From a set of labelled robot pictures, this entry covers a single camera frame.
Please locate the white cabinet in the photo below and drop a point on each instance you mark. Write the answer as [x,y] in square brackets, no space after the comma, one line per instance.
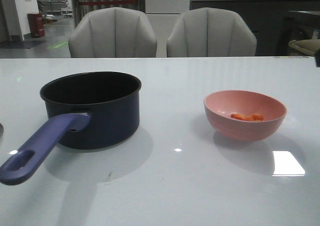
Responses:
[162,15]

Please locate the left grey upholstered chair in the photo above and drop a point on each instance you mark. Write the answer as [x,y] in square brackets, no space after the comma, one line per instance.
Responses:
[114,32]

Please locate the grey upholstered chair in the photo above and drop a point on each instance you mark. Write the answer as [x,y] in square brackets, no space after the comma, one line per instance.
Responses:
[114,32]
[210,32]

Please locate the beige cushion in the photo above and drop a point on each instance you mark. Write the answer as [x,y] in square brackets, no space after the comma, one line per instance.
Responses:
[306,47]

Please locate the red bin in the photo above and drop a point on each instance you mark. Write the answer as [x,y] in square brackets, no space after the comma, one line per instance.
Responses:
[36,24]

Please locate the glass lid with blue knob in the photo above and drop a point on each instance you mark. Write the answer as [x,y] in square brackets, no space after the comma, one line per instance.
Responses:
[1,130]

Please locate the orange ham pieces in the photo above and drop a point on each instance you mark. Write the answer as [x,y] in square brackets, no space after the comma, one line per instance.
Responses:
[252,117]

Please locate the pink bowl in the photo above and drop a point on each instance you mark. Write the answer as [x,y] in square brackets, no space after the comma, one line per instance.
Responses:
[220,105]

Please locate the dark counter with white top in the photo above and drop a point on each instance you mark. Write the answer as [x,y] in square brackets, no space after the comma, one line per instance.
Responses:
[263,17]

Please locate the red barrier belt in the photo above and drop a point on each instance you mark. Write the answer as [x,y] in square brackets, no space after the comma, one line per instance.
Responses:
[114,2]

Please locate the right grey upholstered chair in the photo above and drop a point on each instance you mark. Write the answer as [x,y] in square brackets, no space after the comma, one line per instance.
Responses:
[210,32]

